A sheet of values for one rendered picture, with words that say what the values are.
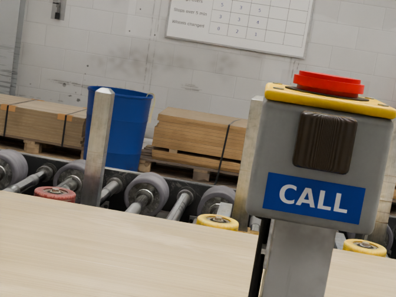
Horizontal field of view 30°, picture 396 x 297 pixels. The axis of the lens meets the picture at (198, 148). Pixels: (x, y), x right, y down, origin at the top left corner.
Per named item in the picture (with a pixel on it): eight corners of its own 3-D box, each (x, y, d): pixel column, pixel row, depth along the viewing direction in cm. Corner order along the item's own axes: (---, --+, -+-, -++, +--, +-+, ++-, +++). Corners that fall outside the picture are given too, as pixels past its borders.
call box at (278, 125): (370, 250, 40) (399, 107, 38) (241, 228, 40) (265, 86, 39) (356, 220, 46) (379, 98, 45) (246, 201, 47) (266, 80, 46)
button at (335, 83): (363, 113, 40) (369, 82, 40) (290, 101, 40) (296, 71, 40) (355, 107, 44) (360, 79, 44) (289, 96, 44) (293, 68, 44)
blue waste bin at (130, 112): (138, 185, 592) (151, 95, 581) (68, 173, 596) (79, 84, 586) (149, 173, 650) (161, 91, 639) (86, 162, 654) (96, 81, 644)
